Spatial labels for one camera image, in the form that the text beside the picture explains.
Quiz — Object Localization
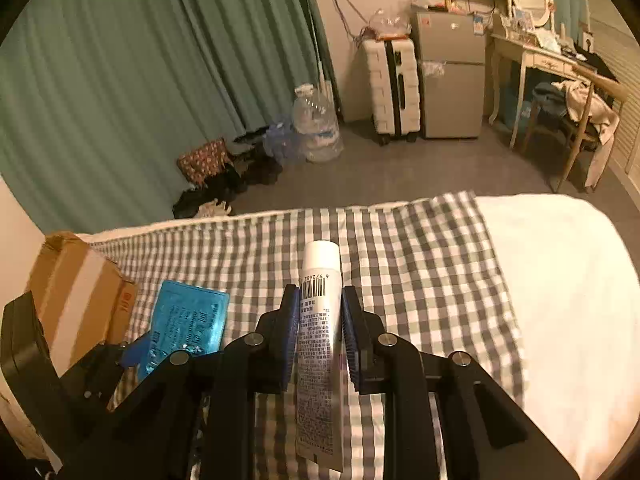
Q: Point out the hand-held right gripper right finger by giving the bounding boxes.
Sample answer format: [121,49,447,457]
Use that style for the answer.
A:
[341,285,581,480]

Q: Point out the wall cables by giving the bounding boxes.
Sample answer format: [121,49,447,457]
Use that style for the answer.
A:
[327,0,371,41]

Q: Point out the blue packet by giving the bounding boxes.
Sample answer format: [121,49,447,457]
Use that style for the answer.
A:
[137,280,231,381]

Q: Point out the white squeeze tube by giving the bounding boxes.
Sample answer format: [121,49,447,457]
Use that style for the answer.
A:
[295,240,346,471]

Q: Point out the dark clothes pile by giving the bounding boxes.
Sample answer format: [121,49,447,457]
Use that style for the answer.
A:
[172,130,286,218]

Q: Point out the large green curtain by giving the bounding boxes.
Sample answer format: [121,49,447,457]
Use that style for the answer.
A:
[0,0,336,233]

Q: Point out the wooden chair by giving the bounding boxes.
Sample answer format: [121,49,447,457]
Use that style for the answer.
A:
[522,67,628,193]

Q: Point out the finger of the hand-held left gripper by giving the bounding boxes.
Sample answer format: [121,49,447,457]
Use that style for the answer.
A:
[62,335,152,413]

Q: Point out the blue plastic bag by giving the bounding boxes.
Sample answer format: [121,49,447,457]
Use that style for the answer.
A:
[262,115,301,166]

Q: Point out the floral fabric bag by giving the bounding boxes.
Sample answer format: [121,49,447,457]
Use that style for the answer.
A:
[176,139,233,186]

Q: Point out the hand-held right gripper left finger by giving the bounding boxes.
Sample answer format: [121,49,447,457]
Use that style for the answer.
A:
[62,284,301,480]

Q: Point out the white dressing table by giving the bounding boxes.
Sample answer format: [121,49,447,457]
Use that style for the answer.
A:
[487,25,596,148]

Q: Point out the plastic bags on suitcase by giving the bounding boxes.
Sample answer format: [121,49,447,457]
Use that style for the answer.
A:
[357,10,413,43]

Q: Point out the white suitcase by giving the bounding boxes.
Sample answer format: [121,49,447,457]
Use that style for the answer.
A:
[361,35,421,147]

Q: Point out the grey small fridge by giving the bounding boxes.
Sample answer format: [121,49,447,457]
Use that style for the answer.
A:
[410,10,487,140]

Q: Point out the brown cardboard box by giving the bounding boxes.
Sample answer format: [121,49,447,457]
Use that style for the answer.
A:
[27,231,140,376]

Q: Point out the clear water jug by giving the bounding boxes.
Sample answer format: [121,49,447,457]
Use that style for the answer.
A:
[292,85,346,163]

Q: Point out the louvered wardrobe door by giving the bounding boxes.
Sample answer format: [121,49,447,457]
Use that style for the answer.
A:
[582,0,640,186]

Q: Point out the grey checkered blanket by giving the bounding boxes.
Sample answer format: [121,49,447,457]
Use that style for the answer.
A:
[87,191,526,480]

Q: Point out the clothes pile on chair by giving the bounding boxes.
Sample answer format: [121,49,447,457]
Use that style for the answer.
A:
[535,77,621,186]

